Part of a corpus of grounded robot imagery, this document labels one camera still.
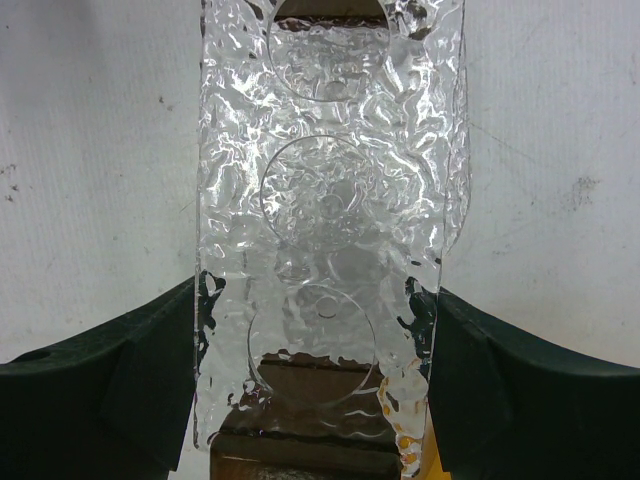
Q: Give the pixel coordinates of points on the brown wooden tray end block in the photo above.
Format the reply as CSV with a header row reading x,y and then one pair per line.
x,y
307,417

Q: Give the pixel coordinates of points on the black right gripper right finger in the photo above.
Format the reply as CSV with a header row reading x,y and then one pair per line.
x,y
507,404

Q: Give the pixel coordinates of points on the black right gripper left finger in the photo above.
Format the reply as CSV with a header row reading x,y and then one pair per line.
x,y
110,403

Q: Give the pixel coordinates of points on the clear textured acrylic tray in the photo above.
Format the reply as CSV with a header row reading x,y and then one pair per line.
x,y
333,178

